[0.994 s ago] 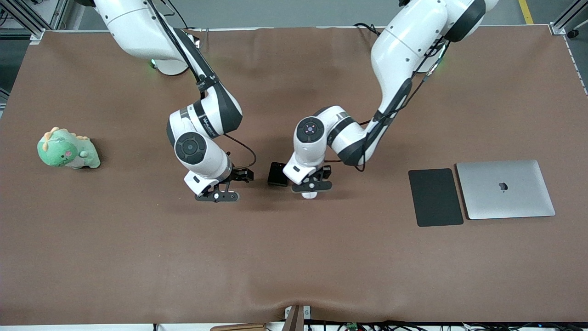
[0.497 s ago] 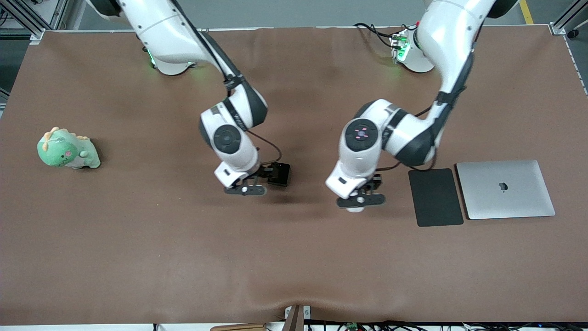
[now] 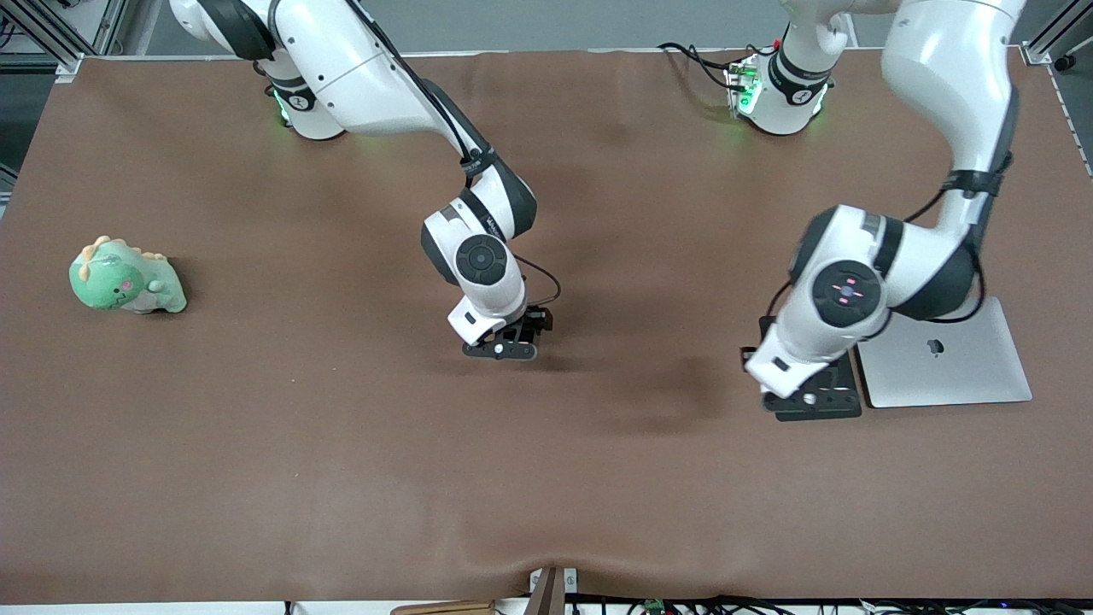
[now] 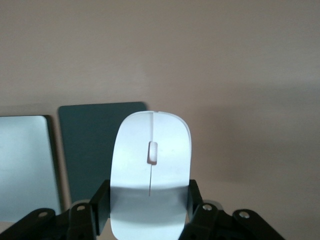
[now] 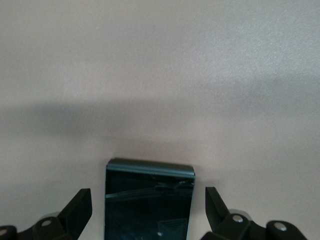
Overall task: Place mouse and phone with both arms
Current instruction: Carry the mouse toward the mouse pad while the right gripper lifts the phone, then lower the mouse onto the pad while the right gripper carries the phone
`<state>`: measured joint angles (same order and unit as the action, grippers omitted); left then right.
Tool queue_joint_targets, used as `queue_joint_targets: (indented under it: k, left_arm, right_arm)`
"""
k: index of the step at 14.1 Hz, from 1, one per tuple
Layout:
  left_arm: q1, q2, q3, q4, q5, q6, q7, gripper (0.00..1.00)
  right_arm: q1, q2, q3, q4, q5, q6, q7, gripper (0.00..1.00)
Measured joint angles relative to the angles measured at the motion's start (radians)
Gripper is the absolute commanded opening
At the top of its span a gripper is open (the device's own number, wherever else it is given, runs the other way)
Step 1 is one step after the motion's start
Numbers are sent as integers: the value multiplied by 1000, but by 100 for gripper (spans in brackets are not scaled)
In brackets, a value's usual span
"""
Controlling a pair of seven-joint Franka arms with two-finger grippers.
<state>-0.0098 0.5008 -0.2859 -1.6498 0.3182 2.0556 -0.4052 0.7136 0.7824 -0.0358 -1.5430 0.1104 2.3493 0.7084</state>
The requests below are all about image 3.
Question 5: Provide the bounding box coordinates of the black base cables bundle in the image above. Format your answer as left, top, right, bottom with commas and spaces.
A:
658, 39, 780, 97

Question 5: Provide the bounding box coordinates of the wooden board piece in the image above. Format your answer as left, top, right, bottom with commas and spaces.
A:
390, 600, 497, 615

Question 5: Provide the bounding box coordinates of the green dinosaur plush toy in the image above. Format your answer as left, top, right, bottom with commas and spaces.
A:
69, 236, 188, 315

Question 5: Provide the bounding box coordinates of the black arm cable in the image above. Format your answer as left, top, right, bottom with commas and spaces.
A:
340, 0, 563, 310
764, 152, 1019, 327

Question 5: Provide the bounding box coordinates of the brown post with bracket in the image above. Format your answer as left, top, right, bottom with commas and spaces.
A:
529, 566, 579, 615

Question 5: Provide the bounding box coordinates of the silver laptop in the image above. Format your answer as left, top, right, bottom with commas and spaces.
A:
856, 296, 1034, 409

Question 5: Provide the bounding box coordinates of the aluminium frame profile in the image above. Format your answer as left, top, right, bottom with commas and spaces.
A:
1020, 0, 1093, 71
0, 0, 131, 76

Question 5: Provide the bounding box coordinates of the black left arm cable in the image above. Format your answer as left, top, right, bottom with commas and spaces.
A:
764, 152, 1019, 327

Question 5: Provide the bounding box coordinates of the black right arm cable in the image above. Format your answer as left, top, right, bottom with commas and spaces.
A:
340, 0, 563, 310

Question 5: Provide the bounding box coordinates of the brown table cover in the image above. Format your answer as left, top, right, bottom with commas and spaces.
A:
0, 47, 1093, 604

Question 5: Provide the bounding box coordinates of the black mouse pad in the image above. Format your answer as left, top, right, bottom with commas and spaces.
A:
758, 314, 863, 423

